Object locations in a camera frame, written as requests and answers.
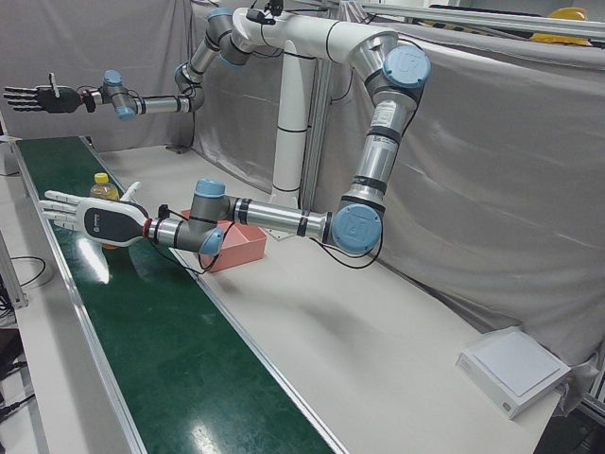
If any yellow hard hat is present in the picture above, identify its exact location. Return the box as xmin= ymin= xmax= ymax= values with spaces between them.
xmin=527 ymin=7 xmax=593 ymax=47

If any black head camera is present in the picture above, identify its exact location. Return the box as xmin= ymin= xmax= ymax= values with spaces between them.
xmin=245 ymin=0 xmax=285 ymax=26

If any orange juice bottle yellow cap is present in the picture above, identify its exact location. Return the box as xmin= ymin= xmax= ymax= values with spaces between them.
xmin=88 ymin=172 xmax=122 ymax=251

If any grey curtain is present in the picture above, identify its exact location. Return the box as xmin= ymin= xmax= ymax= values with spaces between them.
xmin=0 ymin=0 xmax=223 ymax=153
xmin=191 ymin=18 xmax=605 ymax=393

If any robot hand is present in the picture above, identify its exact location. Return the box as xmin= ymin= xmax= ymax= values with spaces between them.
xmin=38 ymin=181 xmax=153 ymax=249
xmin=2 ymin=73 xmax=87 ymax=116

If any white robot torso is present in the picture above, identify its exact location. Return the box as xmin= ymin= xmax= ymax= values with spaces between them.
xmin=233 ymin=8 xmax=399 ymax=240

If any aluminium profile post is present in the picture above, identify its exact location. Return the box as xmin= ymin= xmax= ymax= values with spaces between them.
xmin=0 ymin=229 xmax=29 ymax=311

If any pink plastic basket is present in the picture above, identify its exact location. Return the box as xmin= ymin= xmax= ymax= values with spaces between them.
xmin=197 ymin=218 xmax=268 ymax=274

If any green conveyor belt aluminium frame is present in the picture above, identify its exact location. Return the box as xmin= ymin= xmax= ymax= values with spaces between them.
xmin=11 ymin=135 xmax=352 ymax=454

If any white flat box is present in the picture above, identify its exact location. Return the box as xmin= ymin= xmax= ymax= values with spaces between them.
xmin=455 ymin=325 xmax=574 ymax=421

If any aluminium frame beam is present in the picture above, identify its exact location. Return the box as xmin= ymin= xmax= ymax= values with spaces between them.
xmin=337 ymin=0 xmax=605 ymax=39

